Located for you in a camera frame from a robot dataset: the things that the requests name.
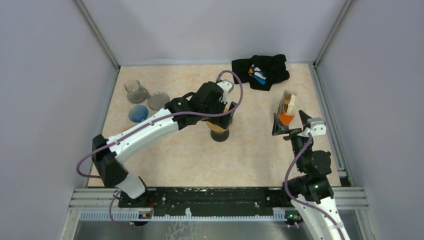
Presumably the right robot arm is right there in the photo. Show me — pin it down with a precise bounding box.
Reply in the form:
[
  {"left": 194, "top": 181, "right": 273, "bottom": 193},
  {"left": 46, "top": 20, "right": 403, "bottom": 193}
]
[{"left": 272, "top": 110, "right": 350, "bottom": 240}]

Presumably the clear ribbed glass dripper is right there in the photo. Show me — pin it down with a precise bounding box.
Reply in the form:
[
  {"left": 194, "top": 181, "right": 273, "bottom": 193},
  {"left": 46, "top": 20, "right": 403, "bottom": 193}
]
[{"left": 147, "top": 92, "right": 170, "bottom": 111}]

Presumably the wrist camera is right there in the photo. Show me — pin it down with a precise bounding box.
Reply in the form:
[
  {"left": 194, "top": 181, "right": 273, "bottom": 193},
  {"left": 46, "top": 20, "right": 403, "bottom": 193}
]
[
  {"left": 297, "top": 117, "right": 327, "bottom": 138},
  {"left": 216, "top": 80, "right": 234, "bottom": 104}
]

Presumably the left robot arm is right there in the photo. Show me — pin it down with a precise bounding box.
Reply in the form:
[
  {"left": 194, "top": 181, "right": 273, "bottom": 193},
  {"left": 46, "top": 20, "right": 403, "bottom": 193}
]
[{"left": 92, "top": 80, "right": 234, "bottom": 207}]

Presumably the wooden dripper holder ring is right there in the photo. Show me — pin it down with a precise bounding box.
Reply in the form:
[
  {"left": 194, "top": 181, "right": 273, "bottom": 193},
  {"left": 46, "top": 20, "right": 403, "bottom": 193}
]
[{"left": 205, "top": 105, "right": 233, "bottom": 134}]

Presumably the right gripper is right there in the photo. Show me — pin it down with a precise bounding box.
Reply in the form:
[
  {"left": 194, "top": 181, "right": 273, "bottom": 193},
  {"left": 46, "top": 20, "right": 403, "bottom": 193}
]
[{"left": 271, "top": 109, "right": 312, "bottom": 171}]

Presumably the clear glass carafe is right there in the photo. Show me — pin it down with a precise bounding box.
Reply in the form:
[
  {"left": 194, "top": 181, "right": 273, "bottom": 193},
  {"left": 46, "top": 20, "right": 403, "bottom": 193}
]
[{"left": 124, "top": 79, "right": 151, "bottom": 104}]

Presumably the black printed cloth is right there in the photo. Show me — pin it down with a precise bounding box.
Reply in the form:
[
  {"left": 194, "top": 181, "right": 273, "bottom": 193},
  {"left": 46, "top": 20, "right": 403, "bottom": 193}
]
[{"left": 231, "top": 54, "right": 290, "bottom": 92}]

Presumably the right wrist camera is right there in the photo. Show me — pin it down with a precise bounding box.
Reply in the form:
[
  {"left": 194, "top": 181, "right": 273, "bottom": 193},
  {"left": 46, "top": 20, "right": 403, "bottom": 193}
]
[{"left": 297, "top": 117, "right": 327, "bottom": 138}]

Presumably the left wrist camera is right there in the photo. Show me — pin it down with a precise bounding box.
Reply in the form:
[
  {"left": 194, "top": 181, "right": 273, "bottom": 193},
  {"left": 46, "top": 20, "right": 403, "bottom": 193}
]
[{"left": 216, "top": 80, "right": 234, "bottom": 104}]

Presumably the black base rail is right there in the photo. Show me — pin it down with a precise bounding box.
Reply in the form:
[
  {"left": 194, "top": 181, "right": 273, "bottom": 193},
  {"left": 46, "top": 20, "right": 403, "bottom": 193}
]
[{"left": 118, "top": 187, "right": 303, "bottom": 225}]

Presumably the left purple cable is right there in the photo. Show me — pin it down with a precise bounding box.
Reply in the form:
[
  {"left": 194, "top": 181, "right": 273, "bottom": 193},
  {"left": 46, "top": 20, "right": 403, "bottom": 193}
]
[{"left": 76, "top": 70, "right": 244, "bottom": 229}]

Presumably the blue glass dripper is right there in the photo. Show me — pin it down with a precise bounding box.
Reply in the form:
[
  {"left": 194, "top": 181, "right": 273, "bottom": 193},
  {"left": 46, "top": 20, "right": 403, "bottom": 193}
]
[{"left": 128, "top": 105, "right": 149, "bottom": 123}]

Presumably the orange coffee filter pack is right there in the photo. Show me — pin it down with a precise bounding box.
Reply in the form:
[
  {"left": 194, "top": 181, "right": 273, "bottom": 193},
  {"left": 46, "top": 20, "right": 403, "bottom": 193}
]
[{"left": 277, "top": 89, "right": 298, "bottom": 127}]

